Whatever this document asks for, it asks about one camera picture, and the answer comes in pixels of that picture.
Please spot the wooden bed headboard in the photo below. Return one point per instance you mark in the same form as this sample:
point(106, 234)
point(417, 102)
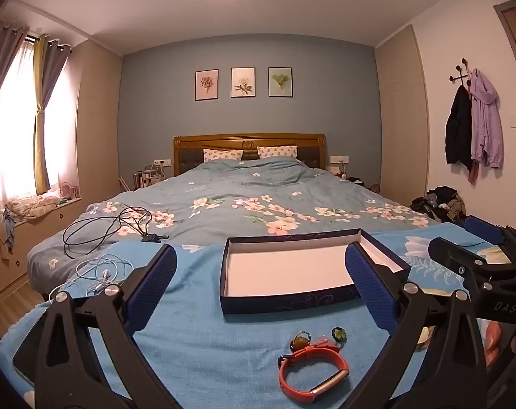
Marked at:
point(249, 139)

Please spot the white sheer curtain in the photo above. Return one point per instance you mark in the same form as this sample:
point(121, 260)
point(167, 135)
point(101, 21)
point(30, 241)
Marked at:
point(15, 145)

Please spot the small pink fan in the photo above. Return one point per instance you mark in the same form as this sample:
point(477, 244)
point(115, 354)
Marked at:
point(66, 190)

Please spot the purple jacket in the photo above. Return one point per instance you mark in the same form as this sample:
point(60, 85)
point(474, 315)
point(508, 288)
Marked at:
point(488, 123)

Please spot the black jacket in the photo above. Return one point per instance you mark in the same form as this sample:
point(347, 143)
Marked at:
point(458, 128)

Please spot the black wall coat rack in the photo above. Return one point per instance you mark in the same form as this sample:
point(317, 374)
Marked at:
point(461, 74)

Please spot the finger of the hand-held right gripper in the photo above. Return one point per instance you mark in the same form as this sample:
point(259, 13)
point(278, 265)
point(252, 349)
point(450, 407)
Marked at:
point(447, 251)
point(481, 226)

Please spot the window seat cabinet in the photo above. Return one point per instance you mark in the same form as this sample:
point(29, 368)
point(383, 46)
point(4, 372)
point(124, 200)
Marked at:
point(36, 234)

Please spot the orange smart watch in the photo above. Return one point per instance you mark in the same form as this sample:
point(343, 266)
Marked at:
point(326, 351)

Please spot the framed white flower picture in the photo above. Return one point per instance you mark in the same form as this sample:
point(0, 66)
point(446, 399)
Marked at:
point(243, 82)

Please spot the pile of dark clothes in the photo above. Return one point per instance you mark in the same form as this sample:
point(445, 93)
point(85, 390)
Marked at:
point(441, 204)

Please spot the white wall socket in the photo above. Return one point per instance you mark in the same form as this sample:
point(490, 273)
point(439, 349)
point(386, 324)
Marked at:
point(162, 162)
point(339, 159)

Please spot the olive and grey curtain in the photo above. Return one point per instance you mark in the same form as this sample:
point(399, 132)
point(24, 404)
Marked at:
point(40, 93)

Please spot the dark red scarf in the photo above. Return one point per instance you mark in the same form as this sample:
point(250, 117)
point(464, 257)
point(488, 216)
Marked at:
point(474, 174)

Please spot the light blue flower blanket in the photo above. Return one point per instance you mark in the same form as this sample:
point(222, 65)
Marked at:
point(198, 349)

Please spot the beige wardrobe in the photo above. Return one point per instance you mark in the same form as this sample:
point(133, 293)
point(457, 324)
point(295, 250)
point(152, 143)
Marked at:
point(400, 115)
point(98, 128)

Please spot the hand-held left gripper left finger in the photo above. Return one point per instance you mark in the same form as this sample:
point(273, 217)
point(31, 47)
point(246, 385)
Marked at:
point(155, 281)

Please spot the pile of light clothes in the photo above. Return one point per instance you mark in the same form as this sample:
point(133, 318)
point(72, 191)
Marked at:
point(30, 206)

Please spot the small pink charm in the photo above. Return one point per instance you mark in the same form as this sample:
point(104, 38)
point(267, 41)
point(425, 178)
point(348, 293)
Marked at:
point(322, 341)

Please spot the bedside clutter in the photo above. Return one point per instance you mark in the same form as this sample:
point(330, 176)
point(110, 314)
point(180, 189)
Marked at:
point(345, 174)
point(149, 177)

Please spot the dark blue shallow box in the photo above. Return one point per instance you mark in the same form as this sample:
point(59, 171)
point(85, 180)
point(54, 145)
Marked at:
point(283, 272)

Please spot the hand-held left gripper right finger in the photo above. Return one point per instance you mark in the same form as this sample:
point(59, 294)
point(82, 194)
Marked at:
point(368, 281)

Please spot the blue floral duvet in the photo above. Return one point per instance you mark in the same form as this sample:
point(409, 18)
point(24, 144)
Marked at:
point(241, 187)

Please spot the white dotted pillow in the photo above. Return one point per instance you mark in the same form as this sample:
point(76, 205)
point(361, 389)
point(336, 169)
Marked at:
point(277, 151)
point(223, 155)

